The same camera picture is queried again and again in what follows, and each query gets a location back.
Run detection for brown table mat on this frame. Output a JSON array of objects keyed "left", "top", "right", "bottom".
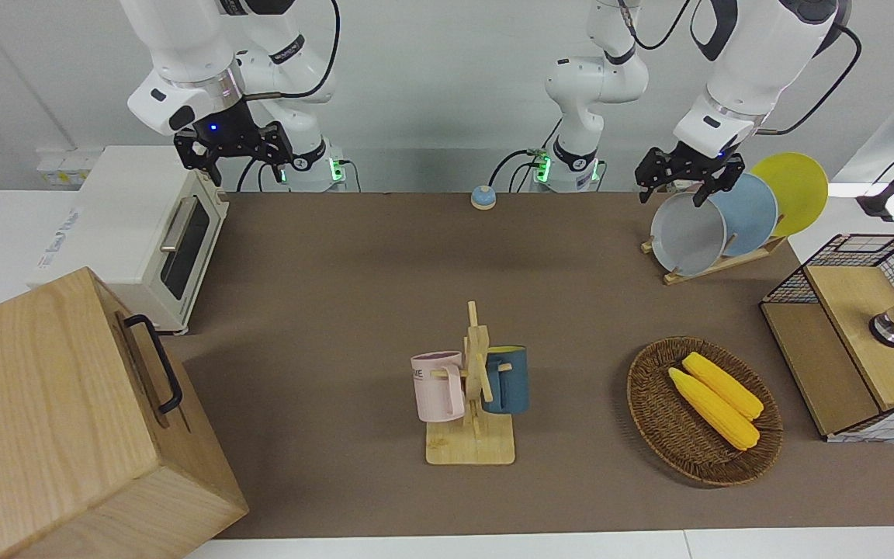
[{"left": 174, "top": 191, "right": 894, "bottom": 541}]

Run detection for black right base cables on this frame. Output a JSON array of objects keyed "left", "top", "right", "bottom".
[{"left": 234, "top": 158, "right": 363, "bottom": 194}]

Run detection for yellow plate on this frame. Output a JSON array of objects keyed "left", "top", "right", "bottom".
[{"left": 750, "top": 152, "right": 830, "bottom": 238}]

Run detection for black left base cables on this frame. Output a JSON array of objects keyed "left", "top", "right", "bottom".
[{"left": 489, "top": 116, "right": 564, "bottom": 194}]

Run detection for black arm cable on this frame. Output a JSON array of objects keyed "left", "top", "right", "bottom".
[
  {"left": 241, "top": 0, "right": 341, "bottom": 102},
  {"left": 756, "top": 23, "right": 864, "bottom": 137}
]

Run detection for pink mug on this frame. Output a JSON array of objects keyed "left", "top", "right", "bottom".
[{"left": 411, "top": 351, "right": 468, "bottom": 424}]

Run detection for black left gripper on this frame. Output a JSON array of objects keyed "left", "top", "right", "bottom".
[{"left": 634, "top": 140, "right": 747, "bottom": 209}]

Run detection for black base cables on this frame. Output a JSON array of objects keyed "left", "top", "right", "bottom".
[
  {"left": 234, "top": 158, "right": 363, "bottom": 194},
  {"left": 489, "top": 116, "right": 564, "bottom": 194}
]

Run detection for wooden mug rack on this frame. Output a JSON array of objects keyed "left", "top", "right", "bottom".
[{"left": 424, "top": 300, "right": 517, "bottom": 467}]

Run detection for wire grid wooden shelf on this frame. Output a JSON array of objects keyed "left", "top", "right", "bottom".
[{"left": 759, "top": 232, "right": 894, "bottom": 444}]

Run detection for yellow corn cob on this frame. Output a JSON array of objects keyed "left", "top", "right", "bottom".
[
  {"left": 667, "top": 366, "right": 761, "bottom": 452},
  {"left": 681, "top": 351, "right": 765, "bottom": 422}
]

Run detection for light blue plate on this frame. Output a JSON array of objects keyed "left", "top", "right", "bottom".
[{"left": 707, "top": 172, "right": 779, "bottom": 258}]

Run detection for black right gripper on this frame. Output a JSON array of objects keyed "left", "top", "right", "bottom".
[{"left": 174, "top": 99, "right": 296, "bottom": 188}]

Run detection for gray plate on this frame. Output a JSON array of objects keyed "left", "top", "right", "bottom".
[{"left": 650, "top": 191, "right": 728, "bottom": 277}]

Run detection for brown wicker basket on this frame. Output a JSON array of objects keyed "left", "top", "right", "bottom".
[{"left": 626, "top": 335, "right": 785, "bottom": 488}]

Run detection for black box handle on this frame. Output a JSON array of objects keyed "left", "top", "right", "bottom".
[{"left": 123, "top": 314, "right": 184, "bottom": 415}]

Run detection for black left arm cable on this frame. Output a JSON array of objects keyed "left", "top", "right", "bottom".
[{"left": 756, "top": 23, "right": 864, "bottom": 137}]

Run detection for large wooden box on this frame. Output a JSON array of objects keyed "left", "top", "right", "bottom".
[{"left": 0, "top": 266, "right": 250, "bottom": 559}]

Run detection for wooden plate rack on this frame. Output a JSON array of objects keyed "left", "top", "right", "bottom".
[{"left": 641, "top": 233, "right": 789, "bottom": 286}]

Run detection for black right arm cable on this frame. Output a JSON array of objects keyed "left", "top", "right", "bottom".
[{"left": 241, "top": 0, "right": 341, "bottom": 102}]

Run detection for white toaster oven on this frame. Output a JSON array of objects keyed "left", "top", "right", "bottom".
[{"left": 28, "top": 145, "right": 230, "bottom": 335}]

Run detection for dark blue mug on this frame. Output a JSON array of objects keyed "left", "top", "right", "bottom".
[{"left": 482, "top": 345, "right": 530, "bottom": 415}]

